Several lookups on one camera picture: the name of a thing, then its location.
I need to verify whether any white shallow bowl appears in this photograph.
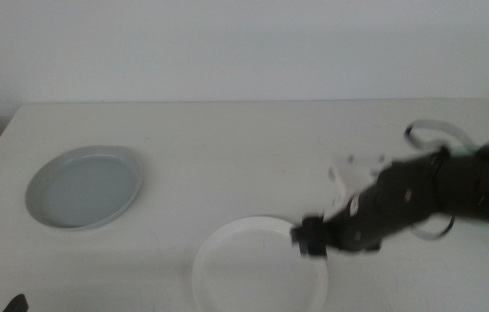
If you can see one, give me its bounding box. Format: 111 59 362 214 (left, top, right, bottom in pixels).
191 215 329 312

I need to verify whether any grey shallow bowl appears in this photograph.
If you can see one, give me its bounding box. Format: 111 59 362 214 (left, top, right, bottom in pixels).
24 145 143 231

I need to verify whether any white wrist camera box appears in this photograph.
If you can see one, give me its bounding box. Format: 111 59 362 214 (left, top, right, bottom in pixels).
328 154 388 210

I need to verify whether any grey flat cable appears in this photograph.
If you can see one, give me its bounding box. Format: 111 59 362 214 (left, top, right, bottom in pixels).
403 118 476 152
408 214 457 242

